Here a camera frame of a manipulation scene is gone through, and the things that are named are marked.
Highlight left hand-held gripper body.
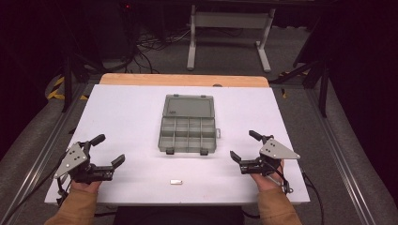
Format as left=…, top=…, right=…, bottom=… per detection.
left=53, top=142, right=115, bottom=185

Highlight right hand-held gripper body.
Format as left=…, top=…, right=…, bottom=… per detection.
left=239, top=134, right=301, bottom=178

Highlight person's left hand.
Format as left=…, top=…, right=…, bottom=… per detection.
left=70, top=179, right=103, bottom=195

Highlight person's right hand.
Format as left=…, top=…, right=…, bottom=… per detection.
left=250, top=158, right=287, bottom=192

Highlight white board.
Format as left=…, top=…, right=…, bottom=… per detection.
left=44, top=83, right=311, bottom=206

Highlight clear grey compartment box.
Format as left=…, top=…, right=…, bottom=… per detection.
left=157, top=94, right=222, bottom=157

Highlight yellow black floor tape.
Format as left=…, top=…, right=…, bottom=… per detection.
left=46, top=76, right=89, bottom=101

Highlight black metal stand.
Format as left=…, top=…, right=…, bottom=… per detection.
left=60, top=46, right=106, bottom=113
left=268, top=57, right=331, bottom=119

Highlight person's dark clothing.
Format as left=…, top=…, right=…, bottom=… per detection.
left=112, top=205, right=246, bottom=225

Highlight dark equipment case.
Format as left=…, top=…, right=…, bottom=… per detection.
left=101, top=0, right=140, bottom=60

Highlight white metal stand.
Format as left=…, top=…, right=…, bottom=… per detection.
left=186, top=4, right=277, bottom=74

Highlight aluminium floor rail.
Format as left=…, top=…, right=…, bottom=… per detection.
left=304, top=88, right=378, bottom=225
left=0, top=83, right=92, bottom=225

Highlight left hand-held gripper cable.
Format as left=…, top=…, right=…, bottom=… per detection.
left=0, top=152, right=71, bottom=225

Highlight hand-held gripper cable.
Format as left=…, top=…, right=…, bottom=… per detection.
left=268, top=162, right=326, bottom=225
left=0, top=152, right=71, bottom=225

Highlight right hand-held gripper cable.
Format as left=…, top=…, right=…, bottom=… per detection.
left=268, top=162, right=326, bottom=225

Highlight black floor cables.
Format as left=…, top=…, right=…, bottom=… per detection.
left=133, top=27, right=191, bottom=75

